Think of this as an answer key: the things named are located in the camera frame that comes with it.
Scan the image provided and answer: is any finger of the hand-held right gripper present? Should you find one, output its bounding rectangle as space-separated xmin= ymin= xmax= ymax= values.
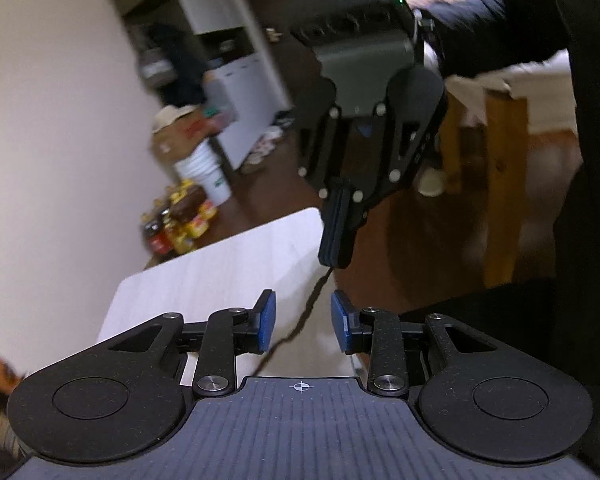
xmin=298 ymin=106 xmax=352 ymax=267
xmin=331 ymin=104 xmax=447 ymax=268

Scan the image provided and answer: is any white bucket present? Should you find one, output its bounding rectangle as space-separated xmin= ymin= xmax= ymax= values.
xmin=173 ymin=139 xmax=233 ymax=207

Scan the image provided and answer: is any orange object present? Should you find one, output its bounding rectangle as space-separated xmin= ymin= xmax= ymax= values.
xmin=0 ymin=351 xmax=29 ymax=397

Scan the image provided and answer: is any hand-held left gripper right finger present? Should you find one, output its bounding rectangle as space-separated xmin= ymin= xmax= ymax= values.
xmin=330 ymin=289 xmax=511 ymax=399

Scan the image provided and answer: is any thin black cable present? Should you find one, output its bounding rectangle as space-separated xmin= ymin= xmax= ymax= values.
xmin=254 ymin=265 xmax=335 ymax=377

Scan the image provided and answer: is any dark hanging cloth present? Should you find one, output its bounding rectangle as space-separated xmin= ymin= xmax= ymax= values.
xmin=149 ymin=21 xmax=207 ymax=107

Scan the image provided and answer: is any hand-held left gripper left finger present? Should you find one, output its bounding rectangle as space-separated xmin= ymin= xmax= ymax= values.
xmin=97 ymin=289 xmax=277 ymax=397

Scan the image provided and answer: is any white table cloth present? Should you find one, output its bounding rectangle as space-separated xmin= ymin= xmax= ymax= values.
xmin=444 ymin=51 xmax=578 ymax=137

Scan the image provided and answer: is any wooden table leg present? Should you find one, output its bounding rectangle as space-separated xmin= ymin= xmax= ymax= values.
xmin=437 ymin=50 xmax=583 ymax=289

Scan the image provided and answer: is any white cabinet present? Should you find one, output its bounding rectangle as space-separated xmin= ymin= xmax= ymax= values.
xmin=201 ymin=51 xmax=292 ymax=172

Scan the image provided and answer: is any person's right forearm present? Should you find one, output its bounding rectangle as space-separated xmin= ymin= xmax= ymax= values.
xmin=419 ymin=0 xmax=576 ymax=82

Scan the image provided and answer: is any printed cardboard box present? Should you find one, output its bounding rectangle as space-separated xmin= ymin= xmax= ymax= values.
xmin=150 ymin=106 xmax=218 ymax=182

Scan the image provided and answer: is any group of sauce bottles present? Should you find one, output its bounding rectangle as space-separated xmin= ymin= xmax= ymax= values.
xmin=140 ymin=180 xmax=219 ymax=262

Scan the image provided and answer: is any person in black clothes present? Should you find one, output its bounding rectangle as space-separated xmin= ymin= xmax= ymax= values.
xmin=398 ymin=0 xmax=600 ymax=480

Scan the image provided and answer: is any small white object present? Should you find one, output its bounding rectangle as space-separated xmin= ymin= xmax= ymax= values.
xmin=418 ymin=166 xmax=448 ymax=197

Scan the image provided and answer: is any pile of shoes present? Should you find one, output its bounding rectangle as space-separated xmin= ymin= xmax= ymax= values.
xmin=239 ymin=109 xmax=297 ymax=175

